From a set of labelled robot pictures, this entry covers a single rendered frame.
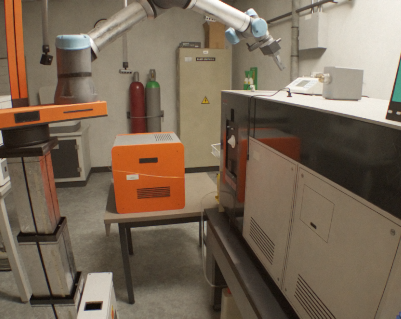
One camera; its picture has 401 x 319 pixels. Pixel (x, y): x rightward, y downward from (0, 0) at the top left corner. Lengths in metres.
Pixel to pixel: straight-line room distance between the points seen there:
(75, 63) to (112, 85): 3.75
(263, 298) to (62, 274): 0.73
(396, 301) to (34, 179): 1.01
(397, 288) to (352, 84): 0.78
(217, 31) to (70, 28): 2.23
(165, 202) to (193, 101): 2.82
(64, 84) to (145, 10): 0.44
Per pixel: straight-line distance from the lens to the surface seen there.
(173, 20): 4.83
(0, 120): 0.92
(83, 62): 0.99
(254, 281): 1.22
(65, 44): 1.00
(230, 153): 1.47
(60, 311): 1.22
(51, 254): 1.08
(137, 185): 1.75
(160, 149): 1.69
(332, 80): 1.15
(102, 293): 1.25
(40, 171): 0.97
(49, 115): 0.94
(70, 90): 0.98
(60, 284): 1.15
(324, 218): 0.78
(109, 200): 2.03
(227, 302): 1.86
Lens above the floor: 1.51
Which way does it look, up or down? 16 degrees down
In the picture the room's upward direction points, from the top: straight up
